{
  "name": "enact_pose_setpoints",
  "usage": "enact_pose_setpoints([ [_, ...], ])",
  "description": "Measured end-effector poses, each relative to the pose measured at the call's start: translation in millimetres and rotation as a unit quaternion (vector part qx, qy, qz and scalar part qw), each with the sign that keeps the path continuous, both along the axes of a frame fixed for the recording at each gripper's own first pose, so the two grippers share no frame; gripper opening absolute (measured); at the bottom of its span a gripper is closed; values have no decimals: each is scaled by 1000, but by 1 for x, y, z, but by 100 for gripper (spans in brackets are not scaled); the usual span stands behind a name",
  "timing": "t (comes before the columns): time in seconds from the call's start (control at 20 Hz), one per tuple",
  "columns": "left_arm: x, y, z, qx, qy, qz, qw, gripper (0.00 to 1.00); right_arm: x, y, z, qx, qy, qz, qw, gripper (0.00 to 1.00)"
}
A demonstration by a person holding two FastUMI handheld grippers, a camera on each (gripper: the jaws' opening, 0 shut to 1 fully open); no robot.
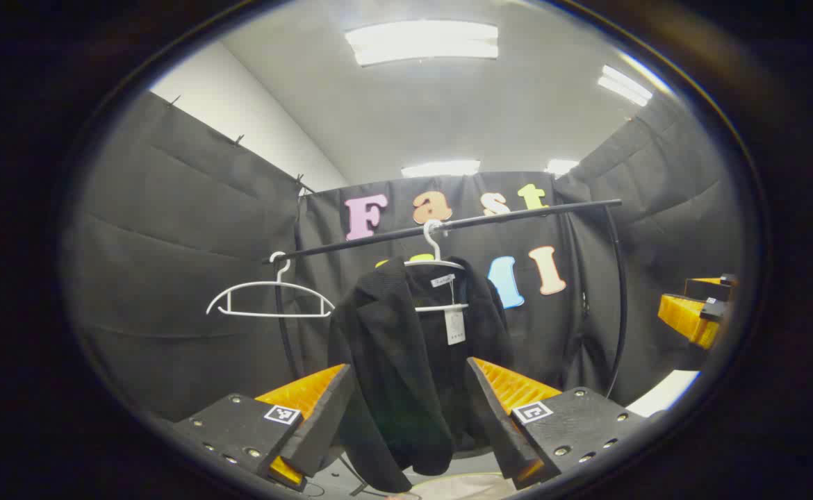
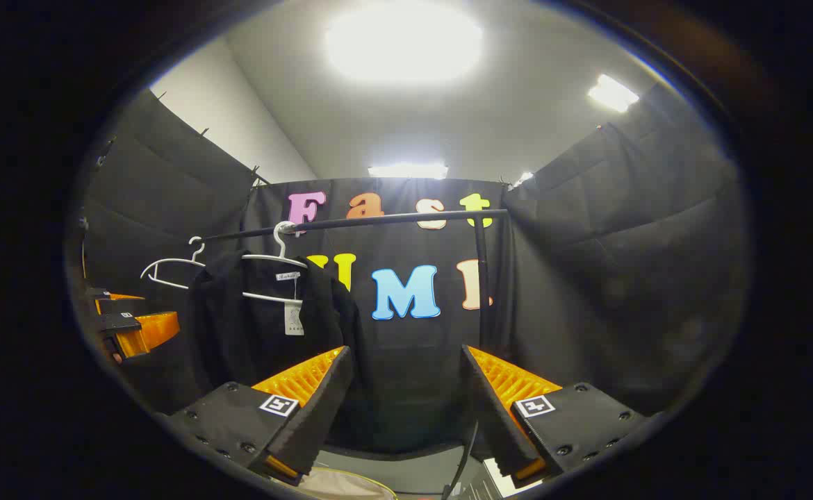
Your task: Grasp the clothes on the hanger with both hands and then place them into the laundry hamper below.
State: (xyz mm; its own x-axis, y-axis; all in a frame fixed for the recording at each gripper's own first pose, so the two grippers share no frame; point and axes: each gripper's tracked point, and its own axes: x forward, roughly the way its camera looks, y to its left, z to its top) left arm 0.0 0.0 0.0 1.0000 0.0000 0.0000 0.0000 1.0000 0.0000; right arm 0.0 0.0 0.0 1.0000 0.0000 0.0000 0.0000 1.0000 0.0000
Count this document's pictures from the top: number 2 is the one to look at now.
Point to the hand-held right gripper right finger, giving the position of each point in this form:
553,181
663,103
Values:
493,410

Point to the beige laundry hamper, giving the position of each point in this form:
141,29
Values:
337,486

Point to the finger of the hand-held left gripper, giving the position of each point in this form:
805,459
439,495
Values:
118,300
156,332

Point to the white plastic clothes hanger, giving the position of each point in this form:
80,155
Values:
280,239
170,261

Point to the small ceiling light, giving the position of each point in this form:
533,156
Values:
523,178

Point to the black metal clothes rack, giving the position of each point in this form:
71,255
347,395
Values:
379,221

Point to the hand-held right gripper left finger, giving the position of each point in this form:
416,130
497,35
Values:
316,410

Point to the rectangular ceiling light panel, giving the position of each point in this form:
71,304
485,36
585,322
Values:
408,170
613,92

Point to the white flat panel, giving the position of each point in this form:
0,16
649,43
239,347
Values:
500,479

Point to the black knit garment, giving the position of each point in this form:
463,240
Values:
240,340

